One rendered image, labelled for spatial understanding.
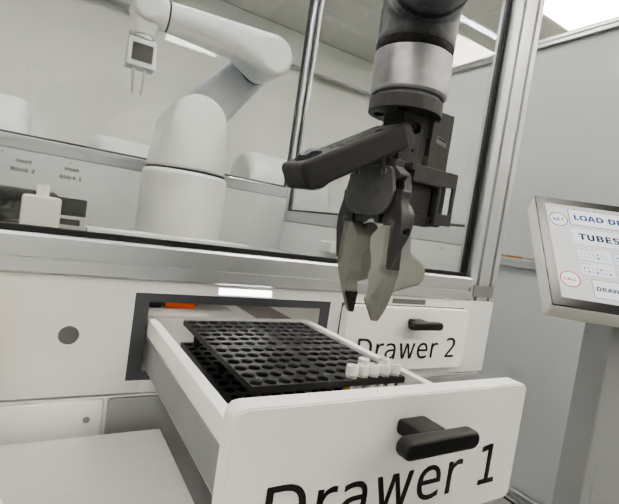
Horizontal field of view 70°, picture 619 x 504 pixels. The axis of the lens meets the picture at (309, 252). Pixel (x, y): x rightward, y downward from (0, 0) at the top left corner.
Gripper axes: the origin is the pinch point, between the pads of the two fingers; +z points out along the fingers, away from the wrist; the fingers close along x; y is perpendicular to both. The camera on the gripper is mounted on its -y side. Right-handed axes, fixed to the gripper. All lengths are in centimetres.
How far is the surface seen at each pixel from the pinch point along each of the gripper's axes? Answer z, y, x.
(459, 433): 6.3, -0.3, -14.2
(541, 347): 30, 160, 72
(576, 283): -3, 68, 15
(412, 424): 6.4, -2.8, -12.1
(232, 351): 7.9, -8.3, 9.5
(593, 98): -76, 161, 70
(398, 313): 5.8, 25.9, 21.2
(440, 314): 5.8, 36.1, 21.2
